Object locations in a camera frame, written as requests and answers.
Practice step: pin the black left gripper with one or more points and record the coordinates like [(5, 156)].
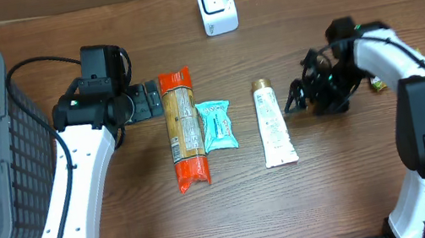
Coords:
[(141, 102)]

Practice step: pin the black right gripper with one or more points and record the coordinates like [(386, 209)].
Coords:
[(311, 87)]

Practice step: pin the orange cracker package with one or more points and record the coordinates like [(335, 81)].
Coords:
[(186, 140)]

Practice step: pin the white cream tube gold cap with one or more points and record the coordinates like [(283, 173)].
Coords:
[(278, 148)]

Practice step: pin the teal tissue pack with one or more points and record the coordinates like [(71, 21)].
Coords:
[(217, 125)]

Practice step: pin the green yellow drink pouch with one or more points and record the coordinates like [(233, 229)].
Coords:
[(378, 84)]

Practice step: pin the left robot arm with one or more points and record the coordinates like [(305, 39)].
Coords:
[(88, 126)]

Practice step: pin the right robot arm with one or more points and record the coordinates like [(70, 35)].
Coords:
[(353, 44)]

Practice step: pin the white barcode scanner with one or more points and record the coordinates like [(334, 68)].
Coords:
[(219, 16)]

